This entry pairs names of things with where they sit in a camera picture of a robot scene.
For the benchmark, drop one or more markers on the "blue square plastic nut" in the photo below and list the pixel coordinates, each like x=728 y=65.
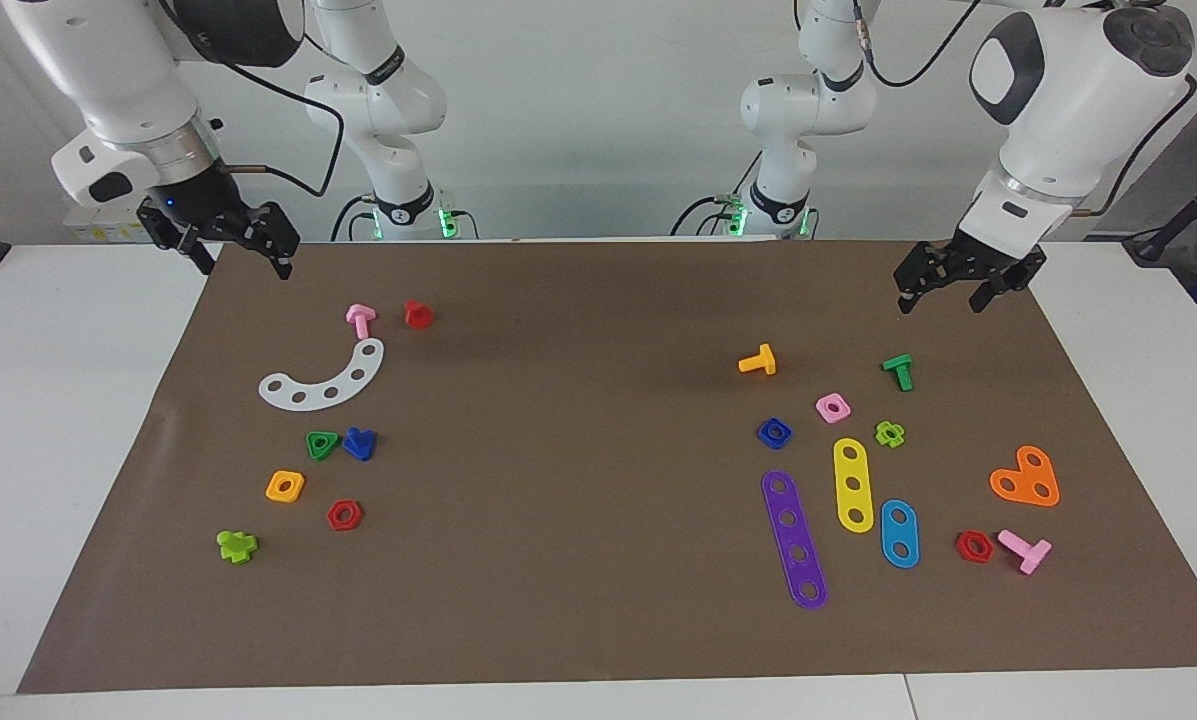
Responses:
x=764 y=432

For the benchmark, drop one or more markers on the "green plastic screw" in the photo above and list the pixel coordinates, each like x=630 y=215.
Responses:
x=900 y=372

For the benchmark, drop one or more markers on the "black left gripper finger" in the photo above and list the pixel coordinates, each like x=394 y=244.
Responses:
x=982 y=298
x=904 y=299

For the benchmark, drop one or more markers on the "green triangle plastic nut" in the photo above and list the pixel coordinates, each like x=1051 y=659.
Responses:
x=311 y=440

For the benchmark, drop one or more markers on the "orange square plastic nut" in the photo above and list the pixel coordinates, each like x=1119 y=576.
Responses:
x=274 y=487

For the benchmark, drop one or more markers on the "red plastic screw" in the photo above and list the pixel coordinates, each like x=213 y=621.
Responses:
x=418 y=315

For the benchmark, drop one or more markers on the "blue plastic screw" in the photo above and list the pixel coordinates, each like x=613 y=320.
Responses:
x=359 y=445

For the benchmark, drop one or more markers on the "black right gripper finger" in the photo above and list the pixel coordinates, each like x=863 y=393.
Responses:
x=204 y=260
x=282 y=266

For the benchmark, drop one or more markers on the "blue two-hole plate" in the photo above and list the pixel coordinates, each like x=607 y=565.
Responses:
x=899 y=534

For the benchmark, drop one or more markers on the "yellow three-hole plate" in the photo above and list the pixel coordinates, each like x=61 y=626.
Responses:
x=853 y=469

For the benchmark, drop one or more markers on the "lime green cross nut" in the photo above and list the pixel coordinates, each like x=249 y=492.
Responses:
x=881 y=433

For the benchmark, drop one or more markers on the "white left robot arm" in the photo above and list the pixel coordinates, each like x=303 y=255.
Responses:
x=1058 y=110

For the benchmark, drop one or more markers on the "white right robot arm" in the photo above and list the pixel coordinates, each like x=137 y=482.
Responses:
x=108 y=80

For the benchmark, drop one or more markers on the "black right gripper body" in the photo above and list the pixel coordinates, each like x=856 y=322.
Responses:
x=203 y=205

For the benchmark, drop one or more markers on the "brown table mat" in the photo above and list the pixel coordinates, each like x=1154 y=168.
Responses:
x=598 y=560

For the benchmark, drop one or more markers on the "pink plastic screw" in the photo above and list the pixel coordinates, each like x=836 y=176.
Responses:
x=361 y=318
x=1028 y=553

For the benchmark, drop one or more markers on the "purple four-hole plate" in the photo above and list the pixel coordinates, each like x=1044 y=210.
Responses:
x=794 y=535

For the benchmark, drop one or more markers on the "orange plastic screw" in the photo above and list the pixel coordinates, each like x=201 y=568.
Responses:
x=763 y=360

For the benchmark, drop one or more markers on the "white curved five-hole plate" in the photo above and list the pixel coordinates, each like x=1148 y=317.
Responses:
x=345 y=386

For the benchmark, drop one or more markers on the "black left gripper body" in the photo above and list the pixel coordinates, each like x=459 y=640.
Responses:
x=968 y=265

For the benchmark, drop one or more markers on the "lime green cross screw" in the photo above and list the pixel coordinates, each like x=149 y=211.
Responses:
x=233 y=547

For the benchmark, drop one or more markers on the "pink square plastic nut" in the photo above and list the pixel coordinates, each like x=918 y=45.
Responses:
x=823 y=402

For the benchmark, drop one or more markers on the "orange heart-shaped plate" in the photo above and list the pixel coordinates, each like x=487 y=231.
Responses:
x=1026 y=480

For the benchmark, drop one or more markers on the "red hexagon plastic nut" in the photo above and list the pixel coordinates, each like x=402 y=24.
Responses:
x=333 y=515
x=962 y=546

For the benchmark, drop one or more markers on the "white and yellow box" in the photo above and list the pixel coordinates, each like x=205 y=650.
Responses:
x=98 y=230

